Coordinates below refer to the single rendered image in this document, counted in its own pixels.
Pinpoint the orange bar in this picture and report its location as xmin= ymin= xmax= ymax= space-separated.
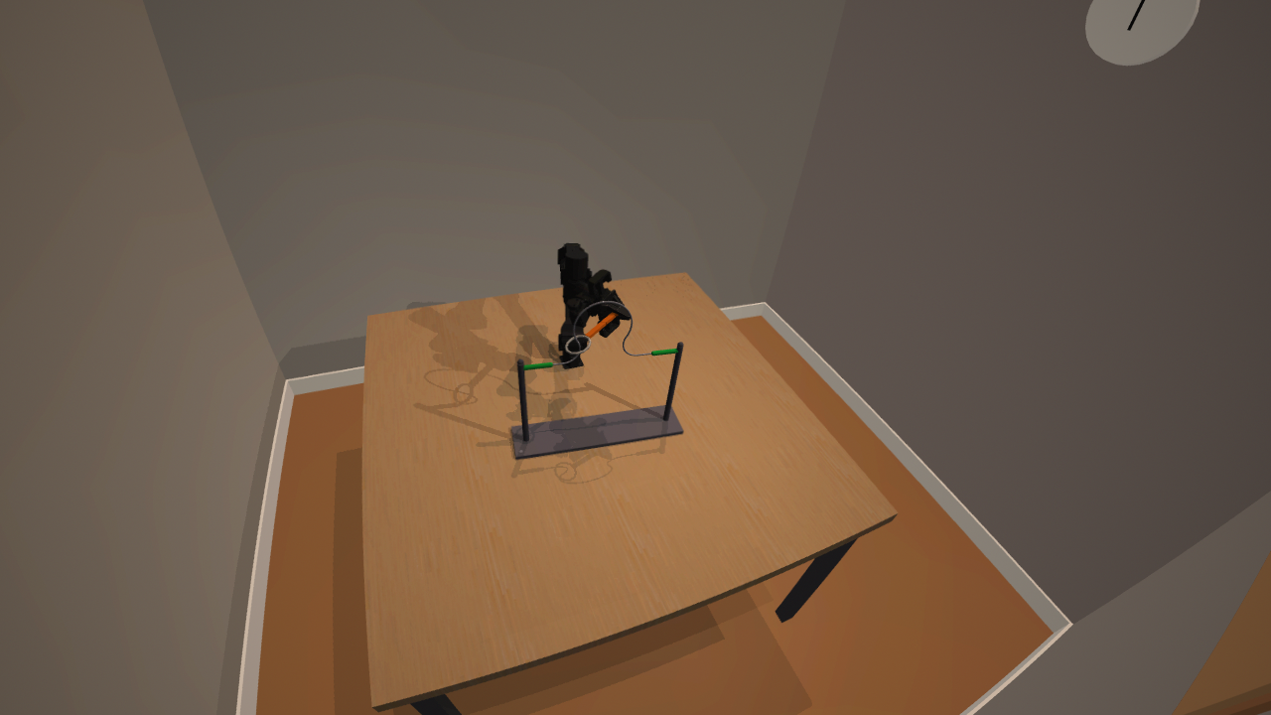
xmin=564 ymin=312 xmax=618 ymax=356

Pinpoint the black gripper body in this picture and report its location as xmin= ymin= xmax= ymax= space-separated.
xmin=576 ymin=269 xmax=620 ymax=338

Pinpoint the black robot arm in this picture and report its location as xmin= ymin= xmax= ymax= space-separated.
xmin=557 ymin=243 xmax=594 ymax=370

